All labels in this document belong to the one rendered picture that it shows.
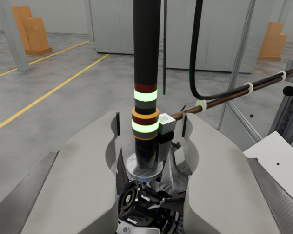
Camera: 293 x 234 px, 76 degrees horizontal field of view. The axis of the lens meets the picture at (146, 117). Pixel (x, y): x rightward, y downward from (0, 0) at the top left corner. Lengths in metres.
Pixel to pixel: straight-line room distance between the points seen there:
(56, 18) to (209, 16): 10.88
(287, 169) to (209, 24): 5.31
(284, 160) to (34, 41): 8.36
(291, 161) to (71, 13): 13.88
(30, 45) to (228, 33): 6.86
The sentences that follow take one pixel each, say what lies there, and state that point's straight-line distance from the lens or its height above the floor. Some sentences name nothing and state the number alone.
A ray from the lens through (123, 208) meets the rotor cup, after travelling 0.62.
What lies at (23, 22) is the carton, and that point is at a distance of 8.62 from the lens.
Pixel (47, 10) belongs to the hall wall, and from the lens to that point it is 14.97.
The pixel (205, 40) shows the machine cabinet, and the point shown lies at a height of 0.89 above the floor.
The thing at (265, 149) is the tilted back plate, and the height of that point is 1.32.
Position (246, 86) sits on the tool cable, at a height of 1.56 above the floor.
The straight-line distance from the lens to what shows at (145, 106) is 0.27.
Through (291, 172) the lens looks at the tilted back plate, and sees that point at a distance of 0.67.
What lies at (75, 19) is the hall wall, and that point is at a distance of 14.06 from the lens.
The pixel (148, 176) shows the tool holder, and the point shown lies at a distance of 0.35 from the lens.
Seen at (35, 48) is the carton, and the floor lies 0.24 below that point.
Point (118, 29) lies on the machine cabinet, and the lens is 7.66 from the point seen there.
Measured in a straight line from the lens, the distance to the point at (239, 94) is 0.49.
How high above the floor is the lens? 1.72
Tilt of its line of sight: 31 degrees down
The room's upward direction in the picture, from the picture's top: 1 degrees clockwise
